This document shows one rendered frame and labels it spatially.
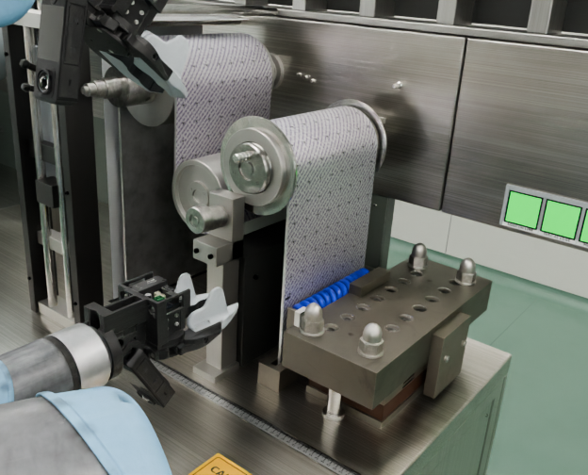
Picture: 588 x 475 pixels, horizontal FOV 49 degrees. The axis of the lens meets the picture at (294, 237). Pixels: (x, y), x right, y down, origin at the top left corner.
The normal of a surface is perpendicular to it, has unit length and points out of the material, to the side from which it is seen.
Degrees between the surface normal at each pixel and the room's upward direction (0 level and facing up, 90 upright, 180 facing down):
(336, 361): 90
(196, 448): 0
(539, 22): 90
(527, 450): 0
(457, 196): 90
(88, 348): 44
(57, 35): 79
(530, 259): 90
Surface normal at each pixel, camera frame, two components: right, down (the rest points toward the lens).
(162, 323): 0.79, 0.27
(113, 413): 0.14, -0.90
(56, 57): -0.61, 0.07
